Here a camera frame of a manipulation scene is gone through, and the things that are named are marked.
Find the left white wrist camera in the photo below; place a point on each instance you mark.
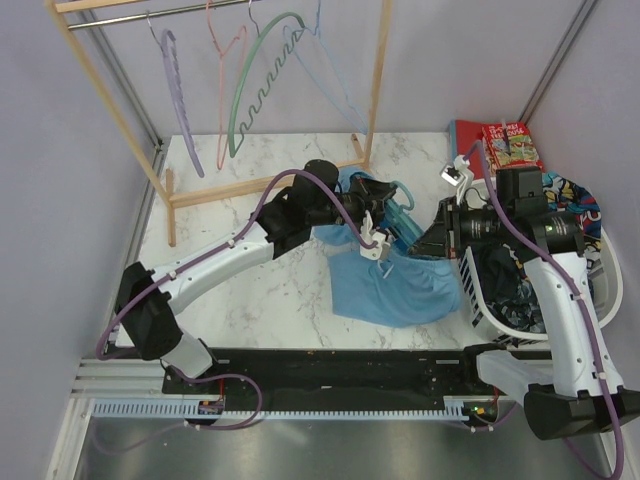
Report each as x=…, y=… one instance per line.
x=375, y=244

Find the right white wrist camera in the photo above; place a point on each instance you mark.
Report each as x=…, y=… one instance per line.
x=458, y=174

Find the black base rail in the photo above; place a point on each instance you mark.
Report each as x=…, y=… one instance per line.
x=335, y=380

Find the comic cover book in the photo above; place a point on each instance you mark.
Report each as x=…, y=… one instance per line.
x=509, y=145

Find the purple plastic hanger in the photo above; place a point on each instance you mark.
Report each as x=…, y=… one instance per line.
x=166, y=41

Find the colourful comic print garment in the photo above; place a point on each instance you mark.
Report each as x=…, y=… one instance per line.
x=565, y=195

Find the light blue wire hanger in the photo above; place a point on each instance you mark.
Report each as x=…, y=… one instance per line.
x=325, y=71

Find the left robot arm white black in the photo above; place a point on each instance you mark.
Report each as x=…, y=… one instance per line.
x=150, y=299

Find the teal plastic hanger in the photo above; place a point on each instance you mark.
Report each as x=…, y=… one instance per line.
x=398, y=221

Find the light blue shorts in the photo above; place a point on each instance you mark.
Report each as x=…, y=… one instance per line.
x=400, y=292

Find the white laundry basket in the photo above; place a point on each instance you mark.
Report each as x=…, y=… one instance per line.
x=604, y=282

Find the wooden clothes rack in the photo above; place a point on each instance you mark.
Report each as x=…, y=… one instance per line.
x=165, y=192

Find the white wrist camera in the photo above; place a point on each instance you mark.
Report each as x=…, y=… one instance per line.
x=375, y=244
x=458, y=174

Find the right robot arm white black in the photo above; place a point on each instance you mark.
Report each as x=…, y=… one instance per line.
x=585, y=393

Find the red book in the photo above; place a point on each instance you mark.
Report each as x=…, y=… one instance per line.
x=463, y=134

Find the dark patterned garment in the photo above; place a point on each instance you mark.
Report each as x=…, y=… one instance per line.
x=507, y=291

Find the green plastic hanger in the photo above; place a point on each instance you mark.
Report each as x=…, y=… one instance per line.
x=245, y=107

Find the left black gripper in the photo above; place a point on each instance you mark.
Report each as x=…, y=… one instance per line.
x=372, y=196

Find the light blue cable duct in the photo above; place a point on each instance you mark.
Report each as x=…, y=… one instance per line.
x=194, y=409

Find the metal rack rod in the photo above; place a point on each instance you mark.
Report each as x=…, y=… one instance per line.
x=165, y=14

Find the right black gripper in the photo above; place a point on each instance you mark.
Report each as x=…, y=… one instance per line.
x=444, y=238

